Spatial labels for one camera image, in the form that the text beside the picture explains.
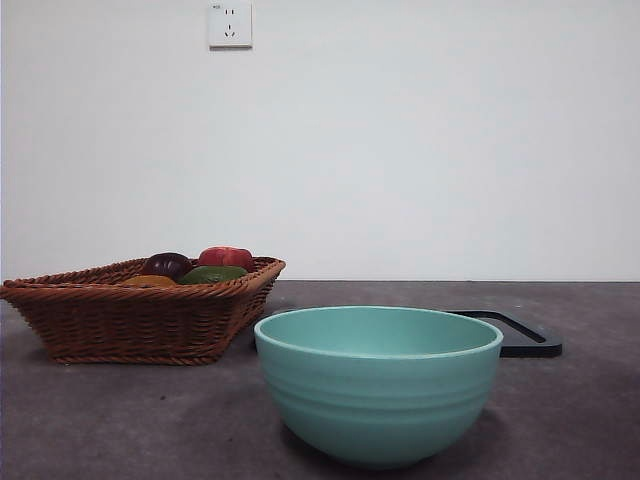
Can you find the white wall socket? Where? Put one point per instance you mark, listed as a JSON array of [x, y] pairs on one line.
[[230, 25]]

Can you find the teal ribbed bowl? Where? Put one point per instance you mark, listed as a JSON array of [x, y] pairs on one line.
[[377, 400]]

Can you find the dark purple round fruit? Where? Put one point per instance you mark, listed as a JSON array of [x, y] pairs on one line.
[[167, 264]]

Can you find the yellow oval fruit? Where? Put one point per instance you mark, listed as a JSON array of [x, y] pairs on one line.
[[149, 281]]

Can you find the dark rectangular tray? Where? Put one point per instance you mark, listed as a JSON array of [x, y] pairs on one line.
[[540, 348]]

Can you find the green oval fruit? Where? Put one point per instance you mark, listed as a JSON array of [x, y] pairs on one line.
[[212, 275]]

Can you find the brown wicker basket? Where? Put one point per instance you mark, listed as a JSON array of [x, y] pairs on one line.
[[135, 320]]

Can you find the red round fruit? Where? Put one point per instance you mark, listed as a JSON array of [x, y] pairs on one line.
[[225, 257]]

